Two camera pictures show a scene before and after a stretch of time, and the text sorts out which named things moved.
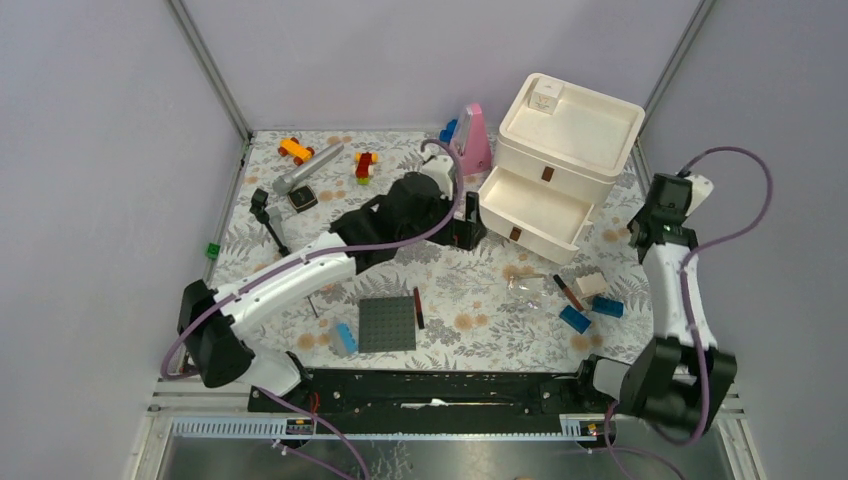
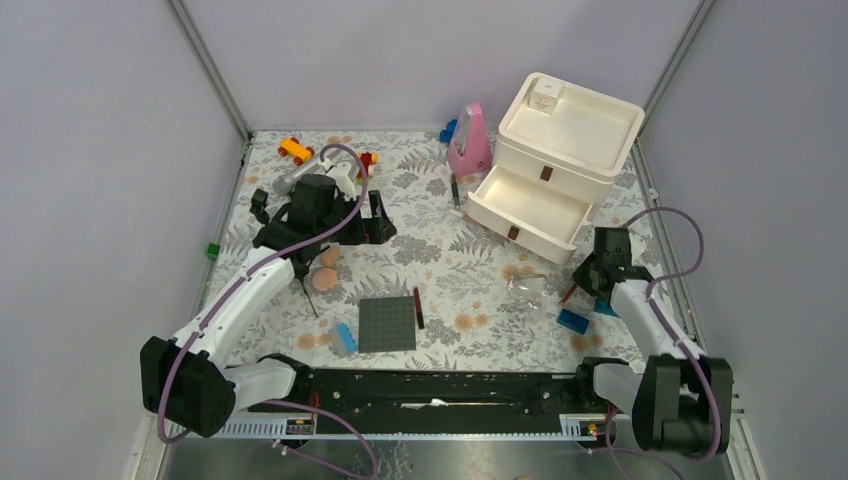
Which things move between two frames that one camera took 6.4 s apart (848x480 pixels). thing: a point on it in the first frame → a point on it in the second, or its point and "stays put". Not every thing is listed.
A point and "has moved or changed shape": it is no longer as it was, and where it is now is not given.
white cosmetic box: [545, 95] stays put
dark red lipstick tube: [419, 313] stays put
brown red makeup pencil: [566, 290] has moved or changed shape
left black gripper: [463, 233] → [371, 230]
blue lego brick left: [574, 319] stays put
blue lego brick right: [607, 306] stays put
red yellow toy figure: [363, 166] stays put
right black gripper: [634, 220] → [581, 278]
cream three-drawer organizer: [558, 153] stays put
